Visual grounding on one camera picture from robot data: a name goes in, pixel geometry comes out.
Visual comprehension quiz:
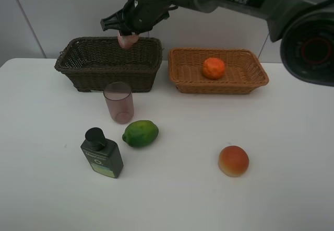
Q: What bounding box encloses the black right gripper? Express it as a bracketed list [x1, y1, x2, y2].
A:
[100, 0, 178, 36]

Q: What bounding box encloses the pink spray bottle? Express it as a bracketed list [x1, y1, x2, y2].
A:
[117, 31, 139, 49]

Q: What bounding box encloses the pink translucent plastic cup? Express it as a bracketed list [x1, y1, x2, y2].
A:
[103, 82, 134, 124]

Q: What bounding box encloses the orange tangerine fruit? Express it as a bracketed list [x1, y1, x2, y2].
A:
[202, 57, 225, 79]

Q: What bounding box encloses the green lime fruit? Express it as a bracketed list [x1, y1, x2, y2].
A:
[122, 120, 159, 148]

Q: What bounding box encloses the dark green pump bottle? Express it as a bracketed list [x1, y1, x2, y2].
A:
[80, 128, 124, 179]

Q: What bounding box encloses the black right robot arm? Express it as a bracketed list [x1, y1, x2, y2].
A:
[100, 0, 333, 86]

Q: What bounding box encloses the dark brown wicker basket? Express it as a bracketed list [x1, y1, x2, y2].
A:
[55, 37, 162, 93]

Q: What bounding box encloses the orange wicker basket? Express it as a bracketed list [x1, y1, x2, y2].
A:
[168, 48, 269, 95]

